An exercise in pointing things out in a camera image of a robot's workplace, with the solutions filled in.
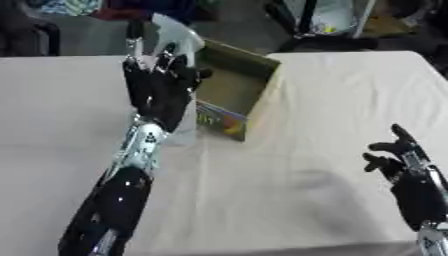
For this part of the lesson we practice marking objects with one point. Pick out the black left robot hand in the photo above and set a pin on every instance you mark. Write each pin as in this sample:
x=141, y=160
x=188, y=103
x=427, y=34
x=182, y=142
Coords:
x=157, y=90

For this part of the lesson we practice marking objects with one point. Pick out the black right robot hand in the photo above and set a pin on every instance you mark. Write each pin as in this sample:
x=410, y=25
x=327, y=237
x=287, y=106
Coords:
x=414, y=186

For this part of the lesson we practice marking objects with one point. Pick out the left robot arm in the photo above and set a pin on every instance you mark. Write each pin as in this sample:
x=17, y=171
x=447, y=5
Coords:
x=125, y=180

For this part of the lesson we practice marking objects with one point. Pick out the tan cardboard box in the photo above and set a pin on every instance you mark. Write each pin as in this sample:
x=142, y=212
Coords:
x=233, y=86

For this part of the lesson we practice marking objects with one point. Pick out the black chair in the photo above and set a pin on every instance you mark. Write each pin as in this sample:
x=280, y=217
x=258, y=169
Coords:
x=26, y=31

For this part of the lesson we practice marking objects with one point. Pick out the black tripod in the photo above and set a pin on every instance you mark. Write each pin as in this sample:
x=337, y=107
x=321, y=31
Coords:
x=315, y=31

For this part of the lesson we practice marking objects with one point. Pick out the white bag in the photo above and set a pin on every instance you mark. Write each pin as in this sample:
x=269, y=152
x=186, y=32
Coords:
x=332, y=15

